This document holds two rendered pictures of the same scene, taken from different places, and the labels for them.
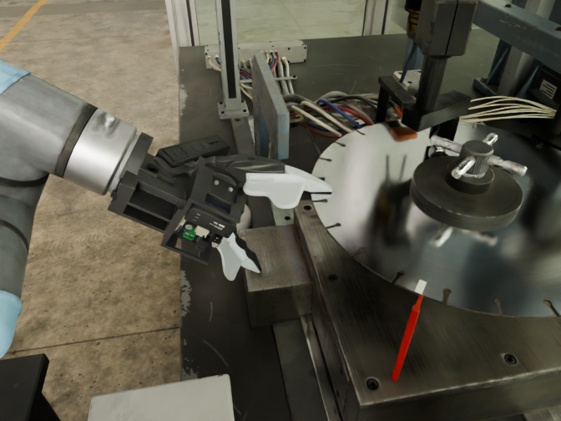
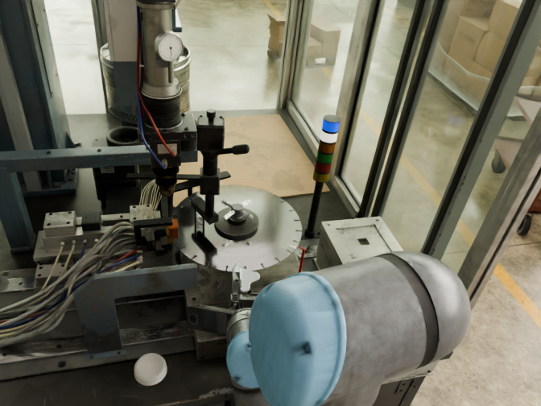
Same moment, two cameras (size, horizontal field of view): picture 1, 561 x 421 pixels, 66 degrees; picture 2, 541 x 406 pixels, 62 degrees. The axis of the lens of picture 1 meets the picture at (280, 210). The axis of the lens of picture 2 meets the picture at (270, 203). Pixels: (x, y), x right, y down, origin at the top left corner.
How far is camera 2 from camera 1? 0.92 m
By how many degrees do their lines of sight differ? 73
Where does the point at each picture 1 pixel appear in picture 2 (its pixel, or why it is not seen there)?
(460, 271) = (284, 235)
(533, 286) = (289, 221)
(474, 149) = (239, 208)
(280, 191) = (249, 277)
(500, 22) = (109, 159)
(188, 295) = (221, 389)
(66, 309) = not seen: outside the picture
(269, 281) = not seen: hidden behind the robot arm
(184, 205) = not seen: hidden behind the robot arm
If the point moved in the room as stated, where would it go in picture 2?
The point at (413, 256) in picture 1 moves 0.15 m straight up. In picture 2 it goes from (278, 245) to (285, 195)
